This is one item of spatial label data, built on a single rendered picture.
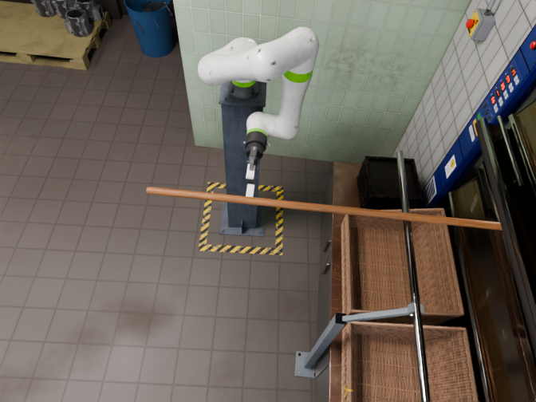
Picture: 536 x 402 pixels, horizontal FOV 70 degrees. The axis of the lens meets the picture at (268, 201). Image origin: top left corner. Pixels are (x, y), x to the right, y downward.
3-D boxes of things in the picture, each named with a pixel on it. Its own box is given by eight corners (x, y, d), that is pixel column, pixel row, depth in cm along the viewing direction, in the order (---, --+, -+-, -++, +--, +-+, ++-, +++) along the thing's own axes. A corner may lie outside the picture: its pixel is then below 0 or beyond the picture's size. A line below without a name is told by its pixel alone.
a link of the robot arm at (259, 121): (247, 122, 181) (248, 104, 172) (273, 125, 181) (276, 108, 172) (243, 144, 173) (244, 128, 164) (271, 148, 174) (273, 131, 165)
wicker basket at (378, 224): (424, 232, 219) (446, 206, 196) (439, 333, 188) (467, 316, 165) (339, 223, 220) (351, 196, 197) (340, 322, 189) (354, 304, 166)
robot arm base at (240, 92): (231, 63, 196) (230, 53, 191) (260, 65, 196) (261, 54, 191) (226, 98, 181) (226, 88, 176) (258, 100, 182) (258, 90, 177)
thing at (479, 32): (480, 29, 188) (491, 9, 179) (484, 41, 182) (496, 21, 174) (465, 27, 188) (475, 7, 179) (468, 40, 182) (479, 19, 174)
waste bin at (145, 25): (189, 42, 396) (182, -10, 352) (170, 66, 374) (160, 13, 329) (148, 31, 403) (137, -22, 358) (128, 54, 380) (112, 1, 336)
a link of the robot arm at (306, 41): (278, 27, 132) (302, 46, 127) (305, 15, 137) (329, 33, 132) (273, 70, 147) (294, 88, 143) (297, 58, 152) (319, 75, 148)
